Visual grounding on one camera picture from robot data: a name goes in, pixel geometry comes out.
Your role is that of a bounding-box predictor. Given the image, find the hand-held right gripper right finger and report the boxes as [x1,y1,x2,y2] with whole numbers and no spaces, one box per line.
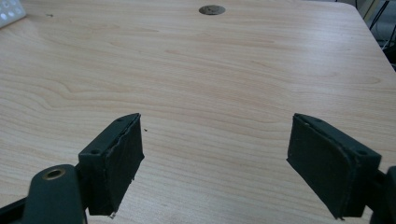
[286,112,383,220]

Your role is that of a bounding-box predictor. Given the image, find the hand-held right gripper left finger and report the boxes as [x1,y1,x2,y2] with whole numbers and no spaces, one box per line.
[78,112,146,217]

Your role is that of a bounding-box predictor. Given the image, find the black metal stand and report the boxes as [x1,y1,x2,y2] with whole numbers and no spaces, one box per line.
[354,0,396,70]

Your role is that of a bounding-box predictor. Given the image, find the white perforated tray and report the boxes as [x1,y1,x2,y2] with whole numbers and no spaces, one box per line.
[0,0,27,30]

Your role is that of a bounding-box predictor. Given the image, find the round table cable grommet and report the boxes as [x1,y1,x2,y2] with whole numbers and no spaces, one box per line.
[198,5,226,16]

